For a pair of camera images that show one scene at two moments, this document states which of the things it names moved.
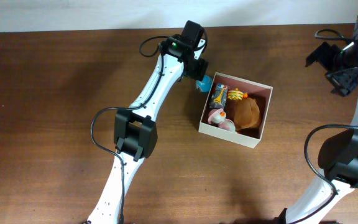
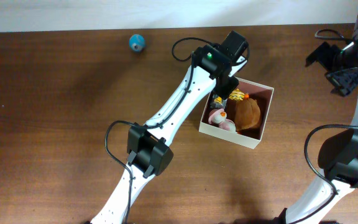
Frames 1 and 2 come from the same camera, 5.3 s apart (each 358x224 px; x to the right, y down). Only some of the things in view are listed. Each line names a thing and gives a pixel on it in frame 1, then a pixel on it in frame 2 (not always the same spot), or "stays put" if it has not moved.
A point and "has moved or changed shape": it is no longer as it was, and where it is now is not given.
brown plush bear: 247,113 stays put
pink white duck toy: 217,116 stays put
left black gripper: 196,70 -> 225,86
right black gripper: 328,59 stays put
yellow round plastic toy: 235,94 stays put
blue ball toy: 204,85 has moved or changed shape
